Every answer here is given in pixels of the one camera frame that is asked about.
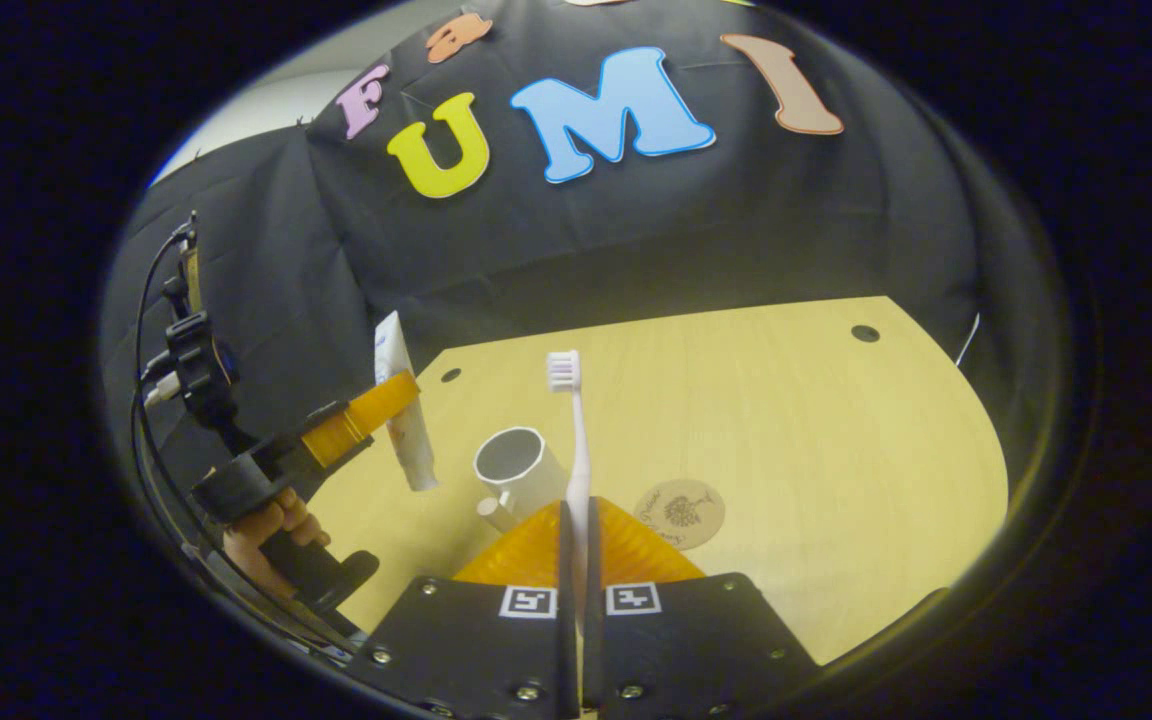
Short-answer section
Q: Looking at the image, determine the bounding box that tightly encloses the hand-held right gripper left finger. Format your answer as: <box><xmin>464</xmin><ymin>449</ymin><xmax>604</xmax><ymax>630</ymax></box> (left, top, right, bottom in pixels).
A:
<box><xmin>351</xmin><ymin>500</ymin><xmax>579</xmax><ymax>720</ymax></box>

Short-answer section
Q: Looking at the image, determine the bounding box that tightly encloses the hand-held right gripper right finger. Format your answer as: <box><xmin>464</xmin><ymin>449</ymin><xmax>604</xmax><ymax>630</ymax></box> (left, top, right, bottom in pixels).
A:
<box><xmin>581</xmin><ymin>497</ymin><xmax>822</xmax><ymax>720</ymax></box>

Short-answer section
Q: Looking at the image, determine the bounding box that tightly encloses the white toothpaste tube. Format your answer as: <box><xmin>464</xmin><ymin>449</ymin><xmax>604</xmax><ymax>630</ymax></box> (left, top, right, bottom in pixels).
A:
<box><xmin>374</xmin><ymin>310</ymin><xmax>440</xmax><ymax>493</ymax></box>

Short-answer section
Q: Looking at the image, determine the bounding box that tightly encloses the round brown printed coaster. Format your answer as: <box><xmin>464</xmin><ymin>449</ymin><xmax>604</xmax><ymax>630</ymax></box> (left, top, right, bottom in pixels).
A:
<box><xmin>633</xmin><ymin>478</ymin><xmax>726</xmax><ymax>550</ymax></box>

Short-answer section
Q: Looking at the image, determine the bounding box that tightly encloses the white cup with wooden handle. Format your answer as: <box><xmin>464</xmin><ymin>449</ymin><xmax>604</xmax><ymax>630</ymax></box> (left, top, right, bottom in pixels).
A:
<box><xmin>473</xmin><ymin>427</ymin><xmax>569</xmax><ymax>533</ymax></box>

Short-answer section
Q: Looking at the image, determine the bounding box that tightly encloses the pale pink toothbrush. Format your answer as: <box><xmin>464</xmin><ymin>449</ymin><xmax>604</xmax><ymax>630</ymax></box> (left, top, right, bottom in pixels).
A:
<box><xmin>546</xmin><ymin>350</ymin><xmax>597</xmax><ymax>601</ymax></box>

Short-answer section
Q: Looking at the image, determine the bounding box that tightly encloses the black backdrop cloth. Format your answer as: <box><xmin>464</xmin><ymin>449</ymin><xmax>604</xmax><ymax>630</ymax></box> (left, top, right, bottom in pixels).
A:
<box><xmin>101</xmin><ymin>0</ymin><xmax>1047</xmax><ymax>501</ymax></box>

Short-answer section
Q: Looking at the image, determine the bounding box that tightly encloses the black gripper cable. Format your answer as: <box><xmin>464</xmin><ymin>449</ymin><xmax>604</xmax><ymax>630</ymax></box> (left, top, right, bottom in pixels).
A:
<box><xmin>129</xmin><ymin>225</ymin><xmax>367</xmax><ymax>656</ymax></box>

